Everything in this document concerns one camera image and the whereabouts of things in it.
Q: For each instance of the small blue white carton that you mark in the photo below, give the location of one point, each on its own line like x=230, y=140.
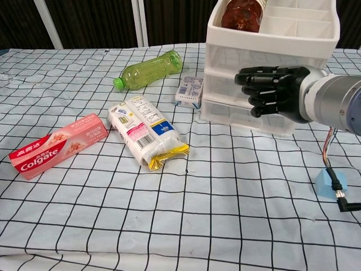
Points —
x=189, y=91

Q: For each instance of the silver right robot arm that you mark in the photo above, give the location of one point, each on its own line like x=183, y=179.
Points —
x=332, y=101

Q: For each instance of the clear plastic storage box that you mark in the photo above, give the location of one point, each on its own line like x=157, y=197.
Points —
x=225, y=115
x=222, y=84
x=222, y=59

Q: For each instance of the green plastic bottle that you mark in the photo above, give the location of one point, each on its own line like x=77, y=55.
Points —
x=146, y=70

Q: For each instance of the white metal post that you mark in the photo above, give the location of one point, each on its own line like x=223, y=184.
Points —
x=49, y=22
x=140, y=22

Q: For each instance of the pink Colgate toothpaste box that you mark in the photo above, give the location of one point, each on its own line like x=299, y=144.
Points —
x=56, y=146

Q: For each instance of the blue foam cube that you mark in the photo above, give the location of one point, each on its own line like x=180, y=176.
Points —
x=323, y=183

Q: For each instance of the brown tea bottle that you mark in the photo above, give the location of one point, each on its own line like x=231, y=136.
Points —
x=242, y=17

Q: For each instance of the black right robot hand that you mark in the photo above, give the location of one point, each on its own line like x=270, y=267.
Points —
x=276, y=84

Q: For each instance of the white black checkered tablecloth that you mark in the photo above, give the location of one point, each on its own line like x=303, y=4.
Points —
x=112, y=220

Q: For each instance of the dark pleated curtain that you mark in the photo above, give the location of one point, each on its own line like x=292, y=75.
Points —
x=93, y=22

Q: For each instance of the white yellow snack package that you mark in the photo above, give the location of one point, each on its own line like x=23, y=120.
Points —
x=144, y=127

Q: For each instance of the white plastic drawer organizer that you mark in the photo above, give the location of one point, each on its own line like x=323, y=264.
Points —
x=253, y=38

